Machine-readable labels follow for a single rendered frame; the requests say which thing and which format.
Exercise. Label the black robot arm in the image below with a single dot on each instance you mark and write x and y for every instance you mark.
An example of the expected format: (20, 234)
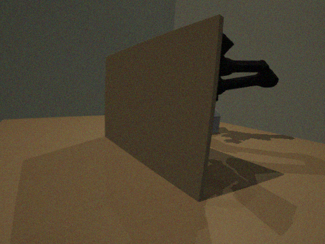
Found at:
(265, 76)

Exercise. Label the brown flat board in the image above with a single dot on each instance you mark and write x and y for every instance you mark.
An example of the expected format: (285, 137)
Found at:
(160, 98)

